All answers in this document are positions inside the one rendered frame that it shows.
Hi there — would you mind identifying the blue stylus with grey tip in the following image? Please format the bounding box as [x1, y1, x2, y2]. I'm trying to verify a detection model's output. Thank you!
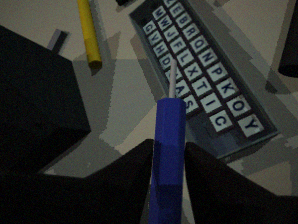
[148, 59, 187, 224]

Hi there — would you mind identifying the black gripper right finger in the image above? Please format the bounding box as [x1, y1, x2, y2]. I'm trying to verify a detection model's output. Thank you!
[184, 142, 298, 224]

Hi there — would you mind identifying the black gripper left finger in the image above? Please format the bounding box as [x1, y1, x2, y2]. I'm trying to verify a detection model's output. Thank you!
[0, 139, 154, 224]

